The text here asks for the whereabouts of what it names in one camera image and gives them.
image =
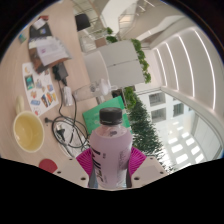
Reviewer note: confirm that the pale yellow mug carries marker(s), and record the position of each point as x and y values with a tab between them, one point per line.
28	131

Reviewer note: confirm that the black power brick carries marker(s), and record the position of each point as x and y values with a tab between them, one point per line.
60	71

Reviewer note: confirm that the ceiling light strips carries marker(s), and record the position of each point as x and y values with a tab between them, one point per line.
186	66

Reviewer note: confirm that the lilac drink bottle black cap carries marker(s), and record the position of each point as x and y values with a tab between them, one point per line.
110	153

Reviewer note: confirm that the white cabinet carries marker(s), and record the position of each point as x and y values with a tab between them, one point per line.
113	66

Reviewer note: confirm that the black chair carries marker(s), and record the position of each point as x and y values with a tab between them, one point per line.
82	21

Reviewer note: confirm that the clear shaker bottle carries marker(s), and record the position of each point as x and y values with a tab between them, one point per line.
88	90

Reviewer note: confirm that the flat round red coaster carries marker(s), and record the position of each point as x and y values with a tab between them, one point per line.
48	165

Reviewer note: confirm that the white power adapter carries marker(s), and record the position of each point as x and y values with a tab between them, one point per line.
67	96

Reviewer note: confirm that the colourful sticker sheet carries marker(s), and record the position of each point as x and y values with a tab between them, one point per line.
38	90

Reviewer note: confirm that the row of tall green plants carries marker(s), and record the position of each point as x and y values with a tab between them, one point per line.
146	136

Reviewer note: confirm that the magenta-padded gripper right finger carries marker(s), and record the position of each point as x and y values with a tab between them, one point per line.
150	170

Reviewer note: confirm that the green plants atop cabinet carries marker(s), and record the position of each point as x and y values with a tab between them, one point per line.
143	63

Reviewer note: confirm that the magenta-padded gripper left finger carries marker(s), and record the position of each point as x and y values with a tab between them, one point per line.
70	171

